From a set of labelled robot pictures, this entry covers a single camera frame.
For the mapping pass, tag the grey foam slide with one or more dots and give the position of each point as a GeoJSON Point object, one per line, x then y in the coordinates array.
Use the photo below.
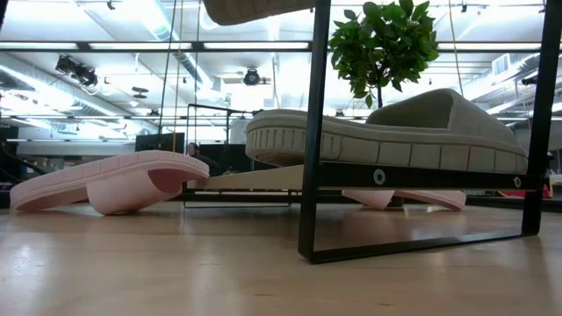
{"type": "Point", "coordinates": [254, 9]}
{"type": "Point", "coordinates": [417, 131]}

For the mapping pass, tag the pink foam slide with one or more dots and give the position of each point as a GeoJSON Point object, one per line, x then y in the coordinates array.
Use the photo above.
{"type": "Point", "coordinates": [110, 182]}
{"type": "Point", "coordinates": [439, 199]}

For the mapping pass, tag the person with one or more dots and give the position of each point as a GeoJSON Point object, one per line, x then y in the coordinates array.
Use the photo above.
{"type": "Point", "coordinates": [195, 153]}

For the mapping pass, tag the round black ceiling fixture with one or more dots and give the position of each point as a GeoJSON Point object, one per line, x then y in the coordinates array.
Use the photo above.
{"type": "Point", "coordinates": [251, 77]}

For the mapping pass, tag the black computer monitor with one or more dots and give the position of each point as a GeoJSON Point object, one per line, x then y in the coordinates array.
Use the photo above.
{"type": "Point", "coordinates": [158, 142]}

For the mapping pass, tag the green plant in black pot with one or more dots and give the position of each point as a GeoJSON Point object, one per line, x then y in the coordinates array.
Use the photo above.
{"type": "Point", "coordinates": [386, 44]}

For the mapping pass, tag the black horizontal overhead beam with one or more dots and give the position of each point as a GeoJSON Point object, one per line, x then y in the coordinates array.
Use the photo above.
{"type": "Point", "coordinates": [131, 46]}

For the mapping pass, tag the black ceiling spotlight cluster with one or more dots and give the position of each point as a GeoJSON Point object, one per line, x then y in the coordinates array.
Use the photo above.
{"type": "Point", "coordinates": [77, 70]}

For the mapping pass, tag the red and black cart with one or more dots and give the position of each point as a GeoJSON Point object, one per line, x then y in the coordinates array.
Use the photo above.
{"type": "Point", "coordinates": [509, 193]}

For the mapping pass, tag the wooden shelf with black frame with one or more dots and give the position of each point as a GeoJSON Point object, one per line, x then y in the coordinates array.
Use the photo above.
{"type": "Point", "coordinates": [314, 131]}

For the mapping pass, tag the black metal table frame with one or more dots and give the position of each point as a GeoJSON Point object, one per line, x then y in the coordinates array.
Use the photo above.
{"type": "Point", "coordinates": [496, 203]}

